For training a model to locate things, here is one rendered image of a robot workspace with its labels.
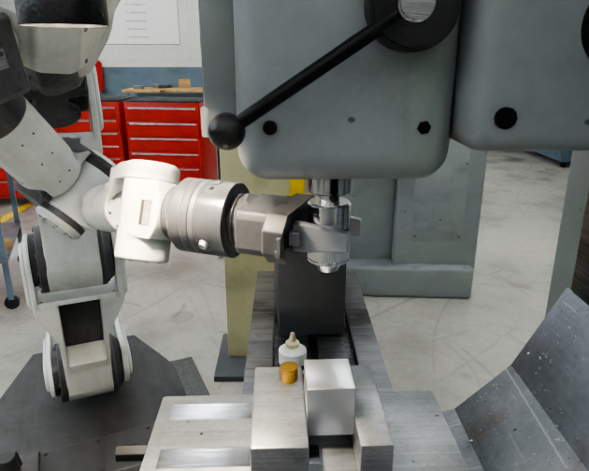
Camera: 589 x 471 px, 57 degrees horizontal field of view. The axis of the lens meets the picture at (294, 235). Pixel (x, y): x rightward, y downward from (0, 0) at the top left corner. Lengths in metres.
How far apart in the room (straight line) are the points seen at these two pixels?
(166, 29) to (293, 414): 9.30
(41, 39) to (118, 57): 9.17
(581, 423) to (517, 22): 0.50
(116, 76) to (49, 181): 9.13
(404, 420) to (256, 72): 0.44
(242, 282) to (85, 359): 1.26
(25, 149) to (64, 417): 0.85
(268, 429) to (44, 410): 1.01
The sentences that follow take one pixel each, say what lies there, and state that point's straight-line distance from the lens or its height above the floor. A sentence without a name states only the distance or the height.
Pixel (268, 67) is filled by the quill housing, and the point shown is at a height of 1.41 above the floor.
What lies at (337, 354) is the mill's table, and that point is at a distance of 0.94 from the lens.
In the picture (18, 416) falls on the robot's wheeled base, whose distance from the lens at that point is 1.56.
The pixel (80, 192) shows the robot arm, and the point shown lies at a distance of 0.89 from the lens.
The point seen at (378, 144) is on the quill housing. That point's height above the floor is 1.35.
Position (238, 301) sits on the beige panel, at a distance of 2.54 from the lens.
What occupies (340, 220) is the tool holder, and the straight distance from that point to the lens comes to 0.57.
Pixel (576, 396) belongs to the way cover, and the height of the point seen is 1.01.
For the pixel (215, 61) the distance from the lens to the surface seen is 0.54.
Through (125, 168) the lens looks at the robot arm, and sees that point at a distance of 0.68.
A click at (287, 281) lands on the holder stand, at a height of 1.04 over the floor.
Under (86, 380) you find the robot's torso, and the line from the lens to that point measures 1.40.
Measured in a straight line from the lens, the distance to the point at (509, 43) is 0.47.
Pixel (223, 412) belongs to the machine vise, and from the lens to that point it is 0.70.
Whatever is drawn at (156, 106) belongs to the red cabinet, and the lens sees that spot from 5.22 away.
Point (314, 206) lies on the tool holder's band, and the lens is 0.56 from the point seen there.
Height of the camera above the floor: 1.42
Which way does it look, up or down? 19 degrees down
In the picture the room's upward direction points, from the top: straight up
